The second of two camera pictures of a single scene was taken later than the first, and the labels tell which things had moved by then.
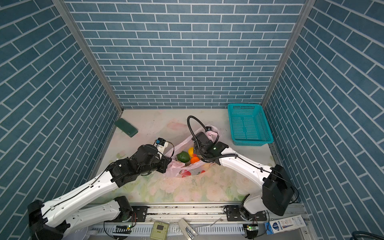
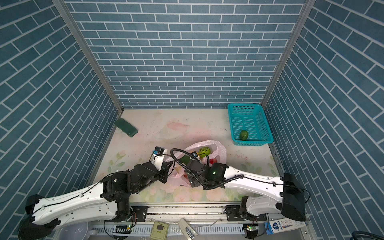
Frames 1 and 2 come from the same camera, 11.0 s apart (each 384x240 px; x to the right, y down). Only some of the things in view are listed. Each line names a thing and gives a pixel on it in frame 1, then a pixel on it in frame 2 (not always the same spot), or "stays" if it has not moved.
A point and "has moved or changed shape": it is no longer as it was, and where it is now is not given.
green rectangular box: x=126 y=127 stays
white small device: x=189 y=232 stays
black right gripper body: x=200 y=152 → x=195 y=181
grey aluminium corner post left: x=63 y=7 stays
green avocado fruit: x=183 y=157 → x=243 y=135
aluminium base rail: x=214 y=213 stays
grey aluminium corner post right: x=308 y=7 stays
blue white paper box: x=290 y=223 stays
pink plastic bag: x=174 y=168 has moved or changed shape
